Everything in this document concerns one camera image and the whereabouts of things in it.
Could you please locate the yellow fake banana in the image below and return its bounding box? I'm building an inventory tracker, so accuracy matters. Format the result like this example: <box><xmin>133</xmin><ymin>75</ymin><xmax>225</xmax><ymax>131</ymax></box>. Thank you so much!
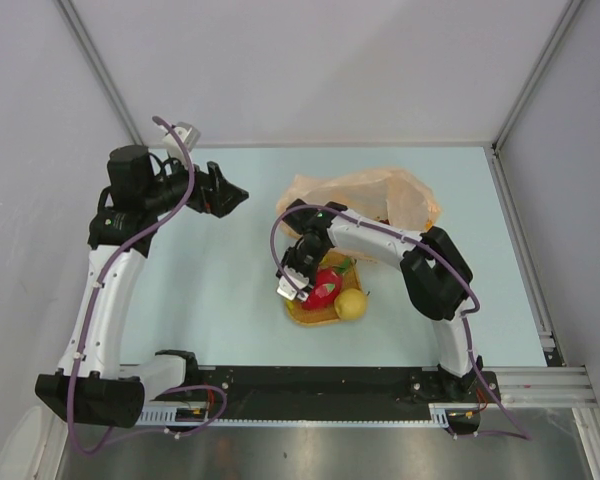
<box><xmin>285</xmin><ymin>300</ymin><xmax>300</xmax><ymax>311</ymax></box>

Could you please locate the right aluminium corner post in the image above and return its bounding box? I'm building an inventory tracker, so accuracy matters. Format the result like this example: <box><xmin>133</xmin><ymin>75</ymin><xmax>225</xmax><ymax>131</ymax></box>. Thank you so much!
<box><xmin>490</xmin><ymin>0</ymin><xmax>584</xmax><ymax>151</ymax></box>

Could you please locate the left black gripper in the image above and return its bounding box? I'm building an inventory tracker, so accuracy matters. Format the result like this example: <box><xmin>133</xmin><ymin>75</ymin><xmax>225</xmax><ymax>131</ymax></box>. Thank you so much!
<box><xmin>142</xmin><ymin>149</ymin><xmax>247</xmax><ymax>218</ymax></box>

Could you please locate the white slotted cable duct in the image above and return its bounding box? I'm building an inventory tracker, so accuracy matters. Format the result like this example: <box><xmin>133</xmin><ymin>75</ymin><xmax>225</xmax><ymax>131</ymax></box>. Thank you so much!
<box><xmin>136</xmin><ymin>406</ymin><xmax>449</xmax><ymax>428</ymax></box>

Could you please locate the translucent orange plastic bag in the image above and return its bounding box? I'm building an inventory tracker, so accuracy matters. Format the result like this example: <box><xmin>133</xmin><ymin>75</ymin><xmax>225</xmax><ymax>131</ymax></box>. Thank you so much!
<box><xmin>276</xmin><ymin>167</ymin><xmax>442</xmax><ymax>232</ymax></box>

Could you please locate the aluminium corner post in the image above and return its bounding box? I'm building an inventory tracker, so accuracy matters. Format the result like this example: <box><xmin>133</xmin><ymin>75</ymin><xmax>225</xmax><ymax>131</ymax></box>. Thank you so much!
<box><xmin>53</xmin><ymin>0</ymin><xmax>145</xmax><ymax>145</ymax></box>
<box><xmin>490</xmin><ymin>0</ymin><xmax>584</xmax><ymax>151</ymax></box>

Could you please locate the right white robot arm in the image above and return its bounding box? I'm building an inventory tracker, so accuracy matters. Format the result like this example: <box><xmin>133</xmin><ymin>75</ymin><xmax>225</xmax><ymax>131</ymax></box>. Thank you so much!
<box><xmin>270</xmin><ymin>199</ymin><xmax>482</xmax><ymax>401</ymax></box>

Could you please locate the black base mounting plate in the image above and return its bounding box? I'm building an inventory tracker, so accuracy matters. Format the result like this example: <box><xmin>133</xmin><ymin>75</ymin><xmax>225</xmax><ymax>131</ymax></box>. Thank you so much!
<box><xmin>144</xmin><ymin>366</ymin><xmax>500</xmax><ymax>427</ymax></box>

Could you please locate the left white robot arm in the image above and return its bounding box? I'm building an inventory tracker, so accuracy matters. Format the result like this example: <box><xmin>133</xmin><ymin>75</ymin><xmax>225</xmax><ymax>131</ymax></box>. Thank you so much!
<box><xmin>35</xmin><ymin>145</ymin><xmax>249</xmax><ymax>428</ymax></box>

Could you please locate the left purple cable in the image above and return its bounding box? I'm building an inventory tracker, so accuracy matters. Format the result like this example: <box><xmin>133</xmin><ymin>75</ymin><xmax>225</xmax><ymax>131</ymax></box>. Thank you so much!
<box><xmin>68</xmin><ymin>115</ymin><xmax>229</xmax><ymax>457</ymax></box>

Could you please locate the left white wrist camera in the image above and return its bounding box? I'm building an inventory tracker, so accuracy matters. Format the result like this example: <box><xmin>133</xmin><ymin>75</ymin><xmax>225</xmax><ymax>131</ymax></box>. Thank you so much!
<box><xmin>161</xmin><ymin>122</ymin><xmax>201</xmax><ymax>169</ymax></box>

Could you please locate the red fake fruit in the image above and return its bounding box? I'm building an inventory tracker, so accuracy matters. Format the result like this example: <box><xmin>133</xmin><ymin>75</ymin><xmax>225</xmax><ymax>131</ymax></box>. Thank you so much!
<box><xmin>302</xmin><ymin>257</ymin><xmax>356</xmax><ymax>311</ymax></box>

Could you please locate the left aluminium corner post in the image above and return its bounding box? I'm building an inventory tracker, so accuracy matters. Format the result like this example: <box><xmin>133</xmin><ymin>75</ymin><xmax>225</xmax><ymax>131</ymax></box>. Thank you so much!
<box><xmin>53</xmin><ymin>0</ymin><xmax>145</xmax><ymax>145</ymax></box>

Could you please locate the yellow fake lemon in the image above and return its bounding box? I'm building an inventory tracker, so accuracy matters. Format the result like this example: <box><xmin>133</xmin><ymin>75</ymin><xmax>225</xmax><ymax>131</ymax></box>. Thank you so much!
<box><xmin>333</xmin><ymin>288</ymin><xmax>368</xmax><ymax>321</ymax></box>

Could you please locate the aluminium frame rail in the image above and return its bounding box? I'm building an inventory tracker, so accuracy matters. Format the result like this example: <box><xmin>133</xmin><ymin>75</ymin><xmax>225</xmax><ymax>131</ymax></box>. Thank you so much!
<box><xmin>492</xmin><ymin>367</ymin><xmax>597</xmax><ymax>408</ymax></box>

